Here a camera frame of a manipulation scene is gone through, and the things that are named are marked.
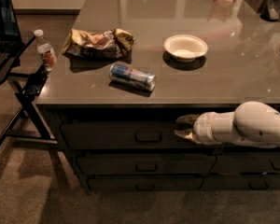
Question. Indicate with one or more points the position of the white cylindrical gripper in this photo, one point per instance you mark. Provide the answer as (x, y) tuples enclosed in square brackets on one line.
[(202, 128)]

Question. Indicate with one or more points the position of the dark drawer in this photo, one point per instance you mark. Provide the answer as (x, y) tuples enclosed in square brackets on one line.
[(146, 164), (245, 182), (124, 135), (145, 183), (239, 163)]

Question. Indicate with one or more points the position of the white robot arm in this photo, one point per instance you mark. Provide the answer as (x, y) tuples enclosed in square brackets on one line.
[(251, 124)]

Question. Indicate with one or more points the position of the grey drawer cabinet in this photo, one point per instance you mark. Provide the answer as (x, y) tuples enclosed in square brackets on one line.
[(242, 64)]

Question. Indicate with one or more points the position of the white paper bowl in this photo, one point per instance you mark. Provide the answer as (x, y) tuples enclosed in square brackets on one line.
[(185, 48)]

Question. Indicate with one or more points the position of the blue silver energy drink can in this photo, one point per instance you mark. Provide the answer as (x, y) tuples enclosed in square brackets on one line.
[(132, 77)]

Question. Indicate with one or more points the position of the crumpled chip bag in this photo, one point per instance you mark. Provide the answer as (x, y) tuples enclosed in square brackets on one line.
[(111, 44)]

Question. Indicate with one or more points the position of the dark glass vessel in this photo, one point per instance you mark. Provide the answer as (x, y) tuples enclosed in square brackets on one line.
[(270, 10)]

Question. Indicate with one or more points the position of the clear plastic water bottle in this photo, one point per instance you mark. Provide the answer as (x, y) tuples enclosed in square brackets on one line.
[(45, 50)]

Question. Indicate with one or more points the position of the black laptop stand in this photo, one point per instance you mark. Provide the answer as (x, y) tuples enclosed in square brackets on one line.
[(27, 123)]

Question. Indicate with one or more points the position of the black laptop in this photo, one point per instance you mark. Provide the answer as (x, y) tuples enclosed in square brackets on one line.
[(10, 35)]

